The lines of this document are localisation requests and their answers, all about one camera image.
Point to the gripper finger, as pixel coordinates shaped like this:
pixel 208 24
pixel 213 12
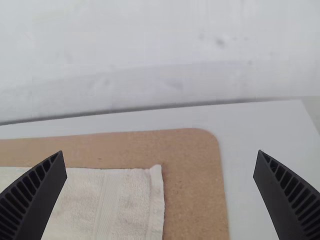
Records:
pixel 27 200
pixel 292 200

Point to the pale towel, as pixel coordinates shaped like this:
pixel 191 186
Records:
pixel 112 200

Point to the cork mat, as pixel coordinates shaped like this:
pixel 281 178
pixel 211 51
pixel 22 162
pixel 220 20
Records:
pixel 192 175

